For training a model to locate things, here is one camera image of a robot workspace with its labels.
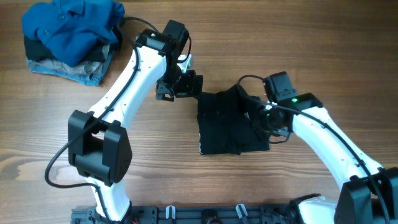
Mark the black polo shirt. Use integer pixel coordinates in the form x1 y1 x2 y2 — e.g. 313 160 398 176
197 84 270 155

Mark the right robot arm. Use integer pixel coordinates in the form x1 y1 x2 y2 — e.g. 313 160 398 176
258 72 397 223

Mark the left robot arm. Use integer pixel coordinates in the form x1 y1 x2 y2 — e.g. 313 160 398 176
68 20 203 223

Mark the light blue denim garment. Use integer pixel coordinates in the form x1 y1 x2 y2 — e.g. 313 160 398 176
26 51 114 86

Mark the beige folded garment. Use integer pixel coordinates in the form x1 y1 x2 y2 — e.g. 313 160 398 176
25 41 110 76

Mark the blue button shirt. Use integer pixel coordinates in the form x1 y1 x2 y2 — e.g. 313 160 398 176
21 0 125 67

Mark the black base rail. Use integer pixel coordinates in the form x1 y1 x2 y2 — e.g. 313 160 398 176
70 203 340 224

